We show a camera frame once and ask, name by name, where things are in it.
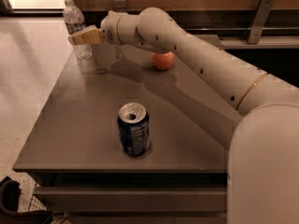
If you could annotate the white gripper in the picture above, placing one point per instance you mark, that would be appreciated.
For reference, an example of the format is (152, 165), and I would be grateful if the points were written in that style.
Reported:
(107, 28)

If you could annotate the clear plastic water bottle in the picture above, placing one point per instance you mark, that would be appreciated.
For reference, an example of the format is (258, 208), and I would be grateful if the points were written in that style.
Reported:
(74, 22)

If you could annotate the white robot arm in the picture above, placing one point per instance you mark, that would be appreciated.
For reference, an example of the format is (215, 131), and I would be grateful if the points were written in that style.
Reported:
(263, 165)

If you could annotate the red apple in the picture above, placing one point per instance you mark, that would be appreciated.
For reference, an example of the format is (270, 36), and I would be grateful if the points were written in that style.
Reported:
(162, 61)

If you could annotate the blue soda can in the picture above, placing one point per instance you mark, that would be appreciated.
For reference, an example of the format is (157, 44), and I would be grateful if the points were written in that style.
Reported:
(134, 131)

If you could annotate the grey drawer cabinet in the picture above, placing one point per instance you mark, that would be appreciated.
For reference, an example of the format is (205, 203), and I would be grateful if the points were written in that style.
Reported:
(119, 142)

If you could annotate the left grey metal bracket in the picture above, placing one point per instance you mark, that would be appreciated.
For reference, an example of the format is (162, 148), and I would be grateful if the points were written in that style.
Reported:
(119, 5)

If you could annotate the grey metal bracket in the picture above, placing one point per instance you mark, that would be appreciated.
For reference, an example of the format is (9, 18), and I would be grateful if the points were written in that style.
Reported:
(259, 19)
(119, 5)

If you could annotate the right grey metal bracket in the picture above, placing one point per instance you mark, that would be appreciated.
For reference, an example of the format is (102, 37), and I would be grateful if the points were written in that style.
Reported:
(259, 19)

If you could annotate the wire mesh basket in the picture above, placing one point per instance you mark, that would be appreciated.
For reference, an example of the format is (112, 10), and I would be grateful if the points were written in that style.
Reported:
(35, 204)

